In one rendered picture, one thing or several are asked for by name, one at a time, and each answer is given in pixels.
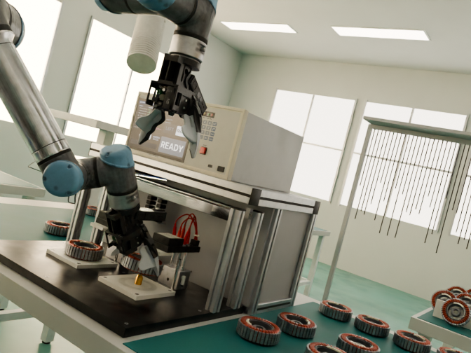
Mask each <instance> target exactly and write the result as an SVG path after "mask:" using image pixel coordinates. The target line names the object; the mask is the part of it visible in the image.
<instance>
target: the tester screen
mask: <svg viewBox="0 0 471 353"><path fill-rule="evenodd" d="M153 105H154V103H153ZM152 109H153V106H150V105H148V104H145V101H141V100H140V101H139V105H138V108H137V113H136V116H135V121H134V125H133V128H132V133H131V136H130V140H131V138H133V139H138V140H139V138H138V136H139V131H140V130H141V129H140V128H139V127H138V126H136V124H135V122H136V120H137V119H138V118H139V117H142V116H148V115H149V114H150V113H151V112H152ZM165 123H168V124H171V125H177V126H183V125H184V119H183V118H180V117H179V114H175V115H174V116H169V115H168V111H165V121H164V122H163V123H162V124H160V125H158V126H157V128H156V129H155V132H153V133H152V138H151V141H149V140H147V141H146V142H149V143H152V144H157V146H156V149H152V148H148V147H145V146H140V145H137V144H132V143H130V141H129V144H128V146H134V147H136V148H141V149H144V150H147V151H152V152H154V153H159V154H162V155H167V156H170V157H173V158H178V159H180V160H182V159H183V157H182V158H180V157H177V156H174V155H169V154H166V153H161V152H158V147H159V144H160V141H161V137H162V136H163V137H169V138H172V139H177V140H180V141H186V143H187V140H188V139H187V138H186V137H180V136H177V135H173V134H168V133H164V132H163V129H164V126H165ZM141 131H142V130H141Z"/></svg>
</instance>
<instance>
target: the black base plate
mask: <svg viewBox="0 0 471 353"><path fill-rule="evenodd" d="M66 243H67V241H35V240H0V263H3V264H4V265H5V266H7V267H9V268H10V269H11V270H14V271H15V272H17V273H18V274H20V275H22V276H23V277H25V278H27V279H28V280H29V281H31V282H33V283H35V284H36V285H38V286H40V287H41V288H42V289H44V290H46V291H47V292H49V293H51V294H53V295H54V296H56V297H57V298H59V299H60V300H62V301H64V302H65V303H67V304H69V305H70V306H72V307H74V308H75V309H77V310H78V311H80V312H82V313H84V314H85V315H86V316H88V317H90V318H91V319H93V320H95V321H96V322H98V323H99V324H101V325H103V326H104V327H106V328H108V329H109V330H110V331H113V332H114V333H116V334H117V335H119V336H120V337H122V338H127V337H131V336H135V335H141V334H145V333H151V332H155V331H162V330H165V329H169V328H175V327H179V326H185V325H189V324H195V323H199V322H202V321H209V320H213V319H218V318H222V317H229V316H233V315H237V314H242V313H243V310H244V308H245V306H243V305H240V308H236V309H232V308H231V307H228V306H226V302H227V298H225V297H223V299H222V302H221V307H220V311H219V312H215V313H211V312H210V311H209V310H205V305H206V302H207V297H208V293H209V291H210V290H208V289H206V288H204V287H201V286H199V285H197V284H195V283H193V282H190V281H189V282H188V284H187V288H186V289H177V290H175V289H174V290H173V291H175V295H174V296H168V297H162V298H151V299H145V300H133V299H132V298H130V297H128V296H126V295H124V294H123V293H121V292H119V291H117V290H115V289H113V288H111V287H110V286H107V285H106V284H104V283H102V282H100V281H98V278H99V276H109V275H132V274H139V273H138V272H133V271H130V270H128V269H126V268H124V267H123V266H122V265H121V263H119V262H118V261H117V263H118V266H117V268H85V269H76V268H74V267H72V266H70V265H69V264H67V263H65V262H63V261H61V260H60V259H58V258H56V257H54V256H51V255H50V254H48V253H46V251H47V249H65V247H66Z"/></svg>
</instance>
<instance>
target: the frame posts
mask: <svg viewBox="0 0 471 353"><path fill-rule="evenodd" d="M91 190H92V189H86V190H81V191H79V192H78V195H77V198H76V203H75V206H74V211H73V214H72V218H71V223H70V226H69V230H68V233H67V238H66V241H70V240H79V237H80V234H81V229H82V225H83V220H84V218H85V215H86V210H87V206H88V201H89V198H90V193H91ZM109 209H110V206H109V200H108V195H107V189H106V187H103V189H102V194H101V198H100V203H99V206H98V209H97V213H96V217H95V222H94V223H96V218H97V217H98V215H99V212H100V210H103V211H109ZM245 212H246V210H245V209H241V208H238V207H231V210H230V213H229V216H228V221H227V224H226V229H225V232H224V237H223V240H222V243H221V248H220V251H219V256H218V259H217V264H216V267H215V270H214V275H213V278H212V283H211V286H210V291H209V293H208V297H207V302H206V305H205V310H209V311H210V312H211V313H215V312H219V311H220V307H221V302H222V299H223V296H224V292H225V288H226V283H227V280H228V276H229V273H230V269H231V264H232V262H233V257H234V253H235V250H236V245H237V243H238V238H239V234H240V229H241V227H242V224H243V219H244V215H245ZM264 213H265V212H261V211H259V210H256V209H254V210H253V216H252V218H251V219H248V222H247V227H246V229H245V234H244V238H243V243H242V245H241V248H240V253H239V257H238V261H237V264H236V267H235V272H234V276H233V280H232V283H231V288H230V291H229V294H228V299H227V302H226V306H228V307H231V308H232V309H236V308H240V304H241V300H242V297H243V293H244V290H245V285H246V281H247V277H248V274H249V271H250V266H251V263H252V258H253V255H254V250H255V247H256V244H257V239H258V236H259V231H260V228H261V223H262V220H263V217H264ZM103 234H104V231H101V230H100V229H97V228H95V227H93V230H92V233H91V236H90V242H94V243H96V244H97V243H98V244H101V241H102V236H103Z"/></svg>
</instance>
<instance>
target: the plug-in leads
mask: <svg viewBox="0 0 471 353"><path fill-rule="evenodd" d="M185 215H189V217H190V218H189V217H188V218H187V219H186V220H184V221H183V222H182V224H183V223H184V222H185V224H184V227H183V228H182V224H181V226H180V228H179V230H178V233H177V236H178V237H180V238H183V239H184V243H183V245H184V246H186V245H188V244H189V240H190V234H191V225H192V223H193V224H194V227H195V234H194V236H195V237H194V239H191V242H190V244H191V245H193V246H195V247H198V245H199V243H200V241H199V240H198V237H199V235H198V226H197V221H196V216H195V215H194V214H193V217H192V216H191V215H192V214H184V215H181V216H180V217H179V218H178V219H180V218H181V217H183V216H185ZM194 218H195V219H194ZM178 219H177V220H178ZM188 219H191V220H192V221H191V224H190V226H189V229H188V230H187V232H186V234H185V237H184V233H185V230H186V229H185V227H186V222H187V221H188ZM177 220H176V221H175V225H174V227H173V232H172V234H173V235H176V230H177V227H176V226H177ZM181 230H182V231H181Z"/></svg>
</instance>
